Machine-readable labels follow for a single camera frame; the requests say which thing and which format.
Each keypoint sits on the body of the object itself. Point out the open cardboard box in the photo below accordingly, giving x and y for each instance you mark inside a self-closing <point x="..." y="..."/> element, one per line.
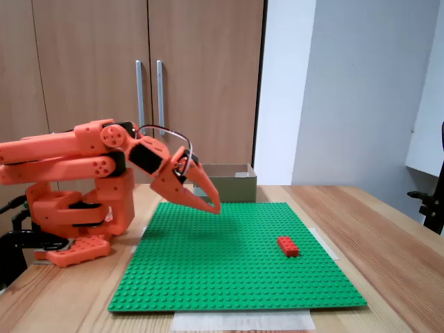
<point x="236" y="189"/>

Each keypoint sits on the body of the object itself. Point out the green lego baseplate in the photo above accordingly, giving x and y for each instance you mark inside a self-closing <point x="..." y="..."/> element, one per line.
<point x="225" y="270"/>

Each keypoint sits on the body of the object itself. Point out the red lego block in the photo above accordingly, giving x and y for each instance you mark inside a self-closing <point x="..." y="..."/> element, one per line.
<point x="288" y="246"/>

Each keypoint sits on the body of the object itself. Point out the small masking tape strip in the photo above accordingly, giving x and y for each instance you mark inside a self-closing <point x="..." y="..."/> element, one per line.
<point x="138" y="241"/>

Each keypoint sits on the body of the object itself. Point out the wooden cabinet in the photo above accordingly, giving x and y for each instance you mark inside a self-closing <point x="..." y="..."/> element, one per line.
<point x="208" y="69"/>

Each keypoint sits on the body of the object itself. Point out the short masking tape strip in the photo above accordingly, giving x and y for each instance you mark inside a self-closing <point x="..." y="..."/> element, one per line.
<point x="327" y="244"/>

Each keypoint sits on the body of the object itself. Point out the long masking tape strip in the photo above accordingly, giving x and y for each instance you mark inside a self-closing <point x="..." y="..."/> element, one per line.
<point x="243" y="320"/>

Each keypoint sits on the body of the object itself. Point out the black table clamp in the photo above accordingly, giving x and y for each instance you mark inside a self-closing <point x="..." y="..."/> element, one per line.
<point x="14" y="256"/>

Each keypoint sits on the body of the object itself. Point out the black stand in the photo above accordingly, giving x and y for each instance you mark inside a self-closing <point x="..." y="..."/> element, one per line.
<point x="433" y="215"/>

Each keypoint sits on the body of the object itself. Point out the white panel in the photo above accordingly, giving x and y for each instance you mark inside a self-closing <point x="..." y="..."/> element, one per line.
<point x="430" y="104"/>

